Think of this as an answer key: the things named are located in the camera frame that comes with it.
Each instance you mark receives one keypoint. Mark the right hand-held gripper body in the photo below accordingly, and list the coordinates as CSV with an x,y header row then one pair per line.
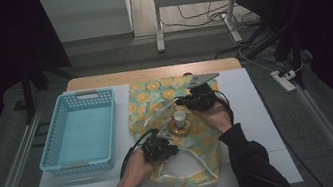
x,y
204,99

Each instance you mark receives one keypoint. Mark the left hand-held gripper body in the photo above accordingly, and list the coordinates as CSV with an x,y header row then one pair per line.
x,y
156,149

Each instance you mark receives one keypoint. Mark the small white-capped jar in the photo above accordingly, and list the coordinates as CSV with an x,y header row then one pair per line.
x,y
180,118

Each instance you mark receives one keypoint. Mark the green orange floral tote bag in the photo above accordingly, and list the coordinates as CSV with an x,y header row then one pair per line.
x,y
145,100

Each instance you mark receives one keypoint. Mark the light blue plastic basket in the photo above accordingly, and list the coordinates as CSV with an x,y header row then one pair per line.
x,y
83,133

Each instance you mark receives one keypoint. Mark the person's right hand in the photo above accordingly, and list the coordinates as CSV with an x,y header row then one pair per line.
x,y
219,119

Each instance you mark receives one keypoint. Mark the person's left hand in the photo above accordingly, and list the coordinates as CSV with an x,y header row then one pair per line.
x,y
138,170

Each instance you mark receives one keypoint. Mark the white table mat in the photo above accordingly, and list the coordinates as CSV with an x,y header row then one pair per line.
x,y
251,127

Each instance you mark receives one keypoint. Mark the wooden table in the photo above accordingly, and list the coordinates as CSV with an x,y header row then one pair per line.
x,y
118,78

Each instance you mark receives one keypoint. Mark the white power strip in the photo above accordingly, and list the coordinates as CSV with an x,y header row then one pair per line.
x,y
283,81

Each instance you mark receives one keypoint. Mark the black tripod stand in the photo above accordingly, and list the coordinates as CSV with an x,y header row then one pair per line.
x,y
290,36

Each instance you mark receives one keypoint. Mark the white cabinet panel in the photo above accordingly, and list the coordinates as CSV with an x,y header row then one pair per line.
x,y
84,15

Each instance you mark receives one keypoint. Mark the black metal stand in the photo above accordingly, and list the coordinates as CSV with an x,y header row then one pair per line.
x,y
28,95

